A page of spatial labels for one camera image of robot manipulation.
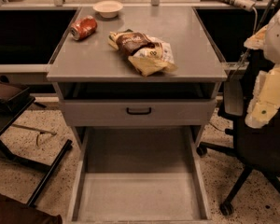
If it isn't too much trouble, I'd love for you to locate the dark brown cloth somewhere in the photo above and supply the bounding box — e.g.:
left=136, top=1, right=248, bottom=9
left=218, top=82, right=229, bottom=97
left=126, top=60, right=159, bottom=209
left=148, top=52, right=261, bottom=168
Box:
left=0, top=193, right=63, bottom=224

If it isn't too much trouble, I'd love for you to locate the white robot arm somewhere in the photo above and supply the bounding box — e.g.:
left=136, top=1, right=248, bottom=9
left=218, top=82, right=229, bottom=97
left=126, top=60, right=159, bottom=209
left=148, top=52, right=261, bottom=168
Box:
left=244, top=9, right=280, bottom=129

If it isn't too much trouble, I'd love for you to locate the black stand frame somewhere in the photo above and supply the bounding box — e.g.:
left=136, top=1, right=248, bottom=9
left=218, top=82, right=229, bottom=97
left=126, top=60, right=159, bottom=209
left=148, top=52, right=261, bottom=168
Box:
left=0, top=76, right=72, bottom=206

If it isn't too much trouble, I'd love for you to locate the grey drawer cabinet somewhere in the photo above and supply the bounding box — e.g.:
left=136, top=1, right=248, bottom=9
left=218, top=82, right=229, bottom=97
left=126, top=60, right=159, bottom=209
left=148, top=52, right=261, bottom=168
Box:
left=48, top=5, right=227, bottom=224

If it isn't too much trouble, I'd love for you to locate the open grey drawer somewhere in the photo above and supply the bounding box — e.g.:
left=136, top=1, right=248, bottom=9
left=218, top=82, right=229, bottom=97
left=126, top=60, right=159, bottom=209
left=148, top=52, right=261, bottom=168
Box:
left=66, top=127, right=212, bottom=224

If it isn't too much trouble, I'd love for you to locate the black drawer handle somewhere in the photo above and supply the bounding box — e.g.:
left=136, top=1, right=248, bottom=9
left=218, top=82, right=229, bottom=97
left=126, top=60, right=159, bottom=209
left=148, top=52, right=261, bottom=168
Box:
left=126, top=107, right=152, bottom=116

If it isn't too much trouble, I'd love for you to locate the black office chair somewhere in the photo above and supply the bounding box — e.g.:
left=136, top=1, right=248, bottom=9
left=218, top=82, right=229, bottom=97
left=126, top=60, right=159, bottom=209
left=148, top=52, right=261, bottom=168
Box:
left=196, top=50, right=280, bottom=216

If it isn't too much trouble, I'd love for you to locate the brown chip bag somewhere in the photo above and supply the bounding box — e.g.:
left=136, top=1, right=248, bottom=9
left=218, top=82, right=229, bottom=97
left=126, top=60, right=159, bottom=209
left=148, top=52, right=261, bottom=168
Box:
left=108, top=29, right=177, bottom=77

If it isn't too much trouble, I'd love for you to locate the crushed red soda can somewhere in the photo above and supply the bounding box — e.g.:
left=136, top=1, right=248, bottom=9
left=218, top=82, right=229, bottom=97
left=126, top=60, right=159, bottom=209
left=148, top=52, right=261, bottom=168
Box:
left=70, top=15, right=97, bottom=41

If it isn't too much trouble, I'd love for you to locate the white bowl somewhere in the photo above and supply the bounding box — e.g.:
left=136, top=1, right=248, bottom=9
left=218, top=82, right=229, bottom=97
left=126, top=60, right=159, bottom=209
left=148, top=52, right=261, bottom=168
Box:
left=93, top=0, right=123, bottom=19

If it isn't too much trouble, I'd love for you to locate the closed top drawer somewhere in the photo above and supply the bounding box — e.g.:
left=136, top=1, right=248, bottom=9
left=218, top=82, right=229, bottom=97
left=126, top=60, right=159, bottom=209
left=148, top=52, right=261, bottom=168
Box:
left=60, top=100, right=217, bottom=127

